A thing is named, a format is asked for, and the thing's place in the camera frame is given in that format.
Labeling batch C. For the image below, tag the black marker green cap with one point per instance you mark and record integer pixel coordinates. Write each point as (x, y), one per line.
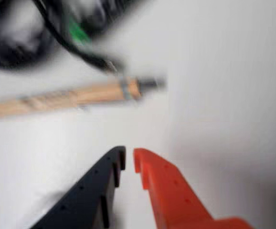
(79, 34)

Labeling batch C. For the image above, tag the wooden ballpoint pen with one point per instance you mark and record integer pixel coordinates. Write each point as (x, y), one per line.
(56, 99)

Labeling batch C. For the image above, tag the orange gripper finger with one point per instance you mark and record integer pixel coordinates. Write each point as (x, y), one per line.
(171, 195)

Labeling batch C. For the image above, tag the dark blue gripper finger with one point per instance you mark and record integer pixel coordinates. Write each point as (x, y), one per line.
(85, 198)

